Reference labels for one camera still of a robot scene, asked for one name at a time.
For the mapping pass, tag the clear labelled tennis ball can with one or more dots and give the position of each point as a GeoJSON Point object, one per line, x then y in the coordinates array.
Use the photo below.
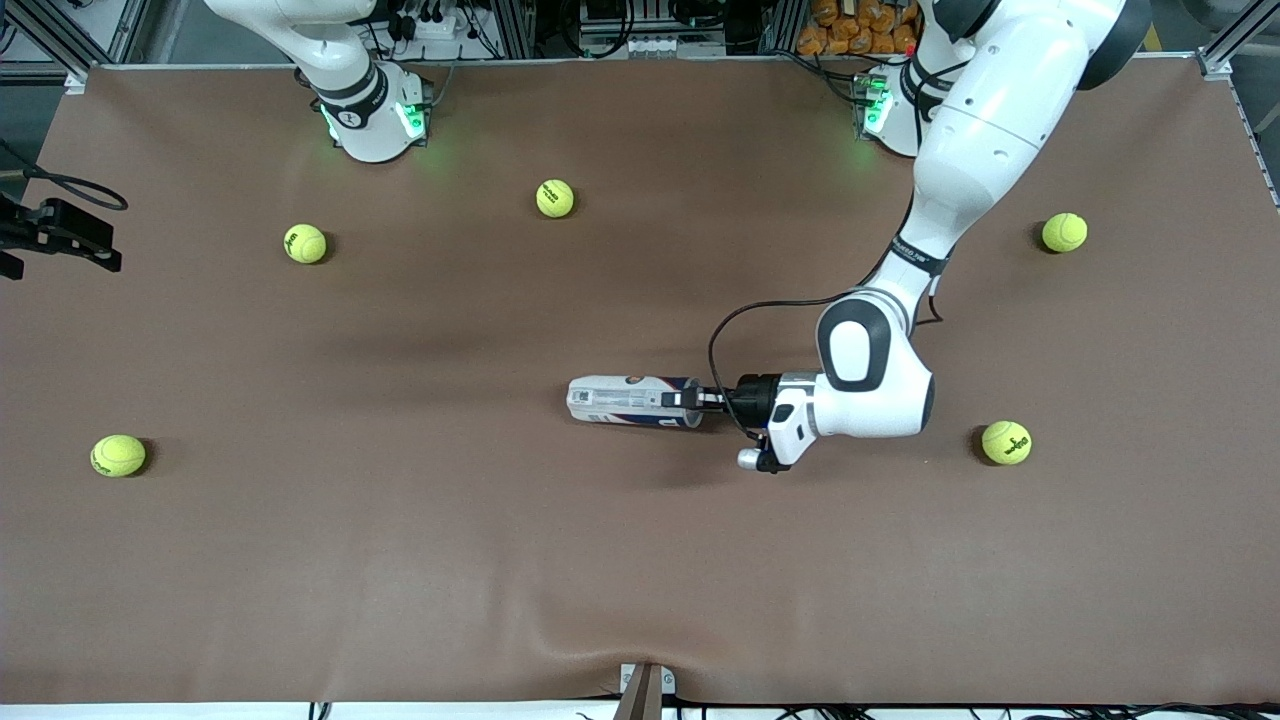
{"type": "Point", "coordinates": [620, 400]}

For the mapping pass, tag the white connector block row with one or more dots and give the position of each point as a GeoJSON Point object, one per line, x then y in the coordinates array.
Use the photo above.
{"type": "Point", "coordinates": [660, 45]}

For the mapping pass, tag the silver corner bracket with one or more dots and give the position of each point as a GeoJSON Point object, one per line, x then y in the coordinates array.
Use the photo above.
{"type": "Point", "coordinates": [1217, 68]}
{"type": "Point", "coordinates": [76, 82]}

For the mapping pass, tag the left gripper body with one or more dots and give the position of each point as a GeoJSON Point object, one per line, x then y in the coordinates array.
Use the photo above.
{"type": "Point", "coordinates": [754, 399]}

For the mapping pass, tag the orange lumpy items pile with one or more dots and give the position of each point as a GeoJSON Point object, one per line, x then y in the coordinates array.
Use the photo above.
{"type": "Point", "coordinates": [850, 35]}

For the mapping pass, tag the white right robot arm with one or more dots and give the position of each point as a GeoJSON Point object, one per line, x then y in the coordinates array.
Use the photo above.
{"type": "Point", "coordinates": [372, 138]}

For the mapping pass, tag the aluminium frame strut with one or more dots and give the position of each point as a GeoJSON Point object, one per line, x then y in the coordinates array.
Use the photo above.
{"type": "Point", "coordinates": [1240, 38]}
{"type": "Point", "coordinates": [130, 30]}

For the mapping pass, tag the Wilson print yellow tennis ball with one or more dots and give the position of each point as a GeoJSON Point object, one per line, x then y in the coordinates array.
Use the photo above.
{"type": "Point", "coordinates": [1006, 442]}
{"type": "Point", "coordinates": [304, 243]}

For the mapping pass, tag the white power strip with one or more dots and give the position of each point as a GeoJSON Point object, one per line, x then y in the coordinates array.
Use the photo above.
{"type": "Point", "coordinates": [440, 25]}

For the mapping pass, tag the Head print yellow tennis ball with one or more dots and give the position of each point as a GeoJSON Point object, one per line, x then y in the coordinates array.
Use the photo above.
{"type": "Point", "coordinates": [118, 455]}

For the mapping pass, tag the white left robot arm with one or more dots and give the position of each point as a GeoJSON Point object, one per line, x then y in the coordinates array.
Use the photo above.
{"type": "Point", "coordinates": [990, 100]}

